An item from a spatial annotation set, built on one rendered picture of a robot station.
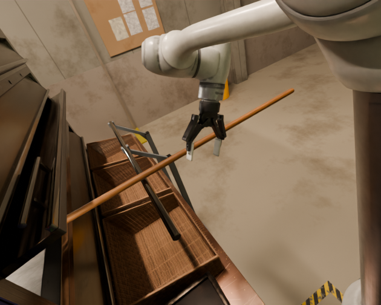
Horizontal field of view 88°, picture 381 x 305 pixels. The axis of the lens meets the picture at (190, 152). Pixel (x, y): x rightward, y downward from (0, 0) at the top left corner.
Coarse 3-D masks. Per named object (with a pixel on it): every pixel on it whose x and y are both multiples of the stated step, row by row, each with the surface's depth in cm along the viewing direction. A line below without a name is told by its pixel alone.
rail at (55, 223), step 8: (56, 128) 96; (56, 136) 87; (56, 144) 80; (56, 152) 74; (56, 160) 69; (56, 168) 64; (56, 176) 61; (56, 184) 58; (56, 192) 54; (48, 200) 52; (56, 200) 52; (48, 208) 49; (56, 208) 50; (48, 216) 47; (56, 216) 47; (48, 224) 45; (56, 224) 46
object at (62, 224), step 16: (64, 96) 163; (48, 112) 141; (64, 112) 126; (48, 128) 110; (64, 128) 102; (32, 144) 101; (48, 144) 91; (64, 144) 86; (32, 160) 84; (48, 160) 77; (64, 160) 74; (48, 176) 67; (64, 176) 65; (16, 192) 68; (48, 192) 59; (64, 192) 58; (16, 208) 60; (32, 208) 56; (64, 208) 53; (16, 224) 54; (32, 224) 51; (64, 224) 48; (0, 240) 51; (16, 240) 49; (32, 240) 46; (48, 240) 46; (0, 256) 47; (16, 256) 44; (32, 256) 45; (0, 272) 43
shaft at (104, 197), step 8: (280, 96) 110; (264, 104) 108; (272, 104) 109; (256, 112) 106; (240, 120) 102; (208, 136) 97; (216, 136) 98; (200, 144) 96; (184, 152) 93; (168, 160) 91; (152, 168) 89; (160, 168) 90; (136, 176) 87; (144, 176) 87; (128, 184) 85; (112, 192) 83; (96, 200) 81; (104, 200) 82; (80, 208) 80; (88, 208) 80; (72, 216) 78
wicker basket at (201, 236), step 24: (120, 216) 126; (144, 216) 136; (120, 240) 120; (144, 240) 132; (192, 240) 124; (120, 264) 103; (144, 264) 120; (168, 264) 116; (192, 264) 112; (216, 264) 101; (120, 288) 90; (144, 288) 104; (168, 288) 88
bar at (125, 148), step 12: (132, 132) 167; (120, 144) 123; (132, 156) 108; (156, 156) 131; (168, 156) 137; (144, 180) 88; (180, 180) 150; (156, 204) 76; (168, 216) 70; (168, 228) 66
